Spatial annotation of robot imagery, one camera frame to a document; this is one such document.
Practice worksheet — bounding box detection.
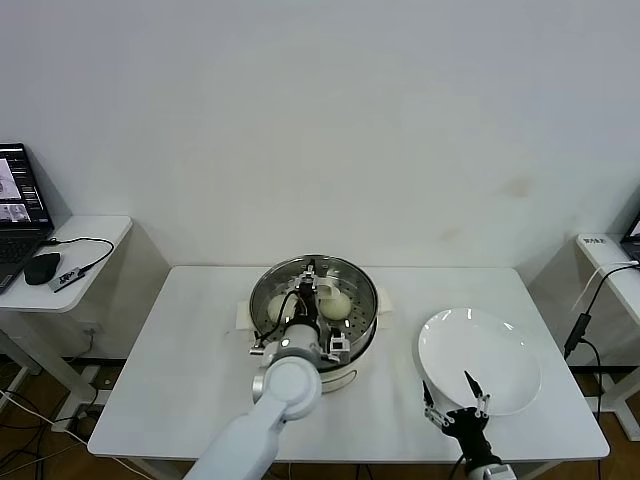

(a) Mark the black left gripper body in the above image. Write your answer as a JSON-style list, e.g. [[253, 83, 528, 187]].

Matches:
[[291, 291, 324, 329]]

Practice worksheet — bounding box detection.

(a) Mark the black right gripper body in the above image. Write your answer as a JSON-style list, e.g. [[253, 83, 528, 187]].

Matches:
[[443, 407, 501, 469]]

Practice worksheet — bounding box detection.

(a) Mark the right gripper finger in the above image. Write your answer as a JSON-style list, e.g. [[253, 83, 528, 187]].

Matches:
[[463, 370, 492, 419], [422, 380, 451, 426]]

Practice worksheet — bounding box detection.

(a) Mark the white steamed baozi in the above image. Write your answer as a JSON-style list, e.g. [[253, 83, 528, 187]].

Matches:
[[318, 292, 351, 321], [267, 295, 296, 323]]

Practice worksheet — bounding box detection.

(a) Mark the stainless steel steamer basket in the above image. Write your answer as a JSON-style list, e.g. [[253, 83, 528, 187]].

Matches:
[[248, 254, 380, 357]]

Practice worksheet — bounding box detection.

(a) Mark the white round plate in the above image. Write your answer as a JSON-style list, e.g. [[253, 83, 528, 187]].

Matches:
[[417, 307, 543, 416]]

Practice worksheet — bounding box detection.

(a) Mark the cream electric cooker pot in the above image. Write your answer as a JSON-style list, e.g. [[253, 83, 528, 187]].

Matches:
[[233, 282, 395, 396]]

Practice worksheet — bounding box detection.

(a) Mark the white side desk with mouse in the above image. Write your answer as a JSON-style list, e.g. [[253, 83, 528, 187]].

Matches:
[[0, 214, 134, 406]]

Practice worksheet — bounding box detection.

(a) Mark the black laptop with blue screen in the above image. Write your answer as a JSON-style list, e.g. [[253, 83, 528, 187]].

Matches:
[[618, 212, 640, 264]]

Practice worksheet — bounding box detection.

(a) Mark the grey usb hub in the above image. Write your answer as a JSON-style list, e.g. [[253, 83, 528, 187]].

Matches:
[[52, 267, 84, 293]]

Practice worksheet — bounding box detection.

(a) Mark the black computer mouse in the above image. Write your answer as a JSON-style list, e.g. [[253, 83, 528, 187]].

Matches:
[[24, 253, 61, 287]]

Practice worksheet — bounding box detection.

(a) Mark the black laptop with pink screen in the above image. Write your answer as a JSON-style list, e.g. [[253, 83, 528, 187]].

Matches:
[[0, 143, 55, 295]]

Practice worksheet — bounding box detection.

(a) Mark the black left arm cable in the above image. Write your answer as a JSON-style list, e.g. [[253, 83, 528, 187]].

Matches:
[[251, 292, 302, 354]]

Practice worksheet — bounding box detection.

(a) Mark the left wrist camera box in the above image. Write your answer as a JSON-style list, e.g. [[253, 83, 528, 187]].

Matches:
[[328, 332, 350, 364]]

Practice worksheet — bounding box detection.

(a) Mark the black cable with adapter block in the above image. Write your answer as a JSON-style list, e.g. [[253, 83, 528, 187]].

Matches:
[[563, 263, 640, 416]]

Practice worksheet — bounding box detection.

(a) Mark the white flat cable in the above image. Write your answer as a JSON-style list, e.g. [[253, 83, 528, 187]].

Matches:
[[572, 258, 640, 312]]

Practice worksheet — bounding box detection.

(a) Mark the white side desk with cables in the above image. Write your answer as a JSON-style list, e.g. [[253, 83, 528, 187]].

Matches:
[[574, 232, 640, 441]]

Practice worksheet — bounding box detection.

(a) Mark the white floor cable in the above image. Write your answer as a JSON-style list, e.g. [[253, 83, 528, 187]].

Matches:
[[0, 388, 91, 444]]

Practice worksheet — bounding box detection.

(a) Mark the black floor cable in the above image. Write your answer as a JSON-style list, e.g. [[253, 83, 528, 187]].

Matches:
[[0, 394, 101, 480]]

